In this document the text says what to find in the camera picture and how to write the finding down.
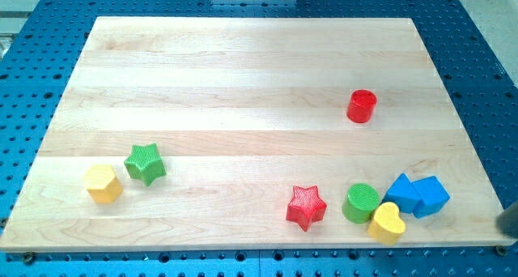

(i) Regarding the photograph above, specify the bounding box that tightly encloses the dark pusher tip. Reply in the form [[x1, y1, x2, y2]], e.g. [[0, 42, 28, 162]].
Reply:
[[496, 202, 518, 238]]

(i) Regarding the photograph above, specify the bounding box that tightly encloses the yellow heart block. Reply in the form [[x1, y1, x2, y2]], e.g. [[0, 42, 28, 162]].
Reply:
[[367, 202, 406, 245]]

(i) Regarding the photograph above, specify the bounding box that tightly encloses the wooden board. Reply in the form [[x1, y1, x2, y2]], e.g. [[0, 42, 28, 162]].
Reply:
[[1, 17, 512, 252]]

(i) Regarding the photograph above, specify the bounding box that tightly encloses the blue cube block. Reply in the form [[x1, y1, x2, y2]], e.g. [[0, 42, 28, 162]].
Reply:
[[413, 176, 450, 219]]

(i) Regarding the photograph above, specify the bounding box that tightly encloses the blue triangle block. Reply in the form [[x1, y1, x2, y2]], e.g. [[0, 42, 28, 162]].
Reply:
[[382, 173, 421, 214]]

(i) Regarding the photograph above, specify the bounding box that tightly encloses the green cylinder block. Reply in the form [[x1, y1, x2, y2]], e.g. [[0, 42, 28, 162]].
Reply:
[[342, 183, 380, 224]]

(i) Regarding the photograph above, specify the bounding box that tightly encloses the red cylinder block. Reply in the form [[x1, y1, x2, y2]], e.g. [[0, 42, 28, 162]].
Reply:
[[346, 89, 377, 123]]

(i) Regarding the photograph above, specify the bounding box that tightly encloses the red star block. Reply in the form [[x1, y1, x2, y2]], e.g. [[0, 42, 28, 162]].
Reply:
[[286, 185, 327, 232]]

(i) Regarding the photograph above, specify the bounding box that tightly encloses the green star block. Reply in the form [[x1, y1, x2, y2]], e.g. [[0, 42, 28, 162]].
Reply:
[[124, 143, 166, 186]]

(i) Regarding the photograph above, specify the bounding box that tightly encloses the yellow hexagon block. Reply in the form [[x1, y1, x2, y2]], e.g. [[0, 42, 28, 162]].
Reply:
[[83, 164, 123, 204]]

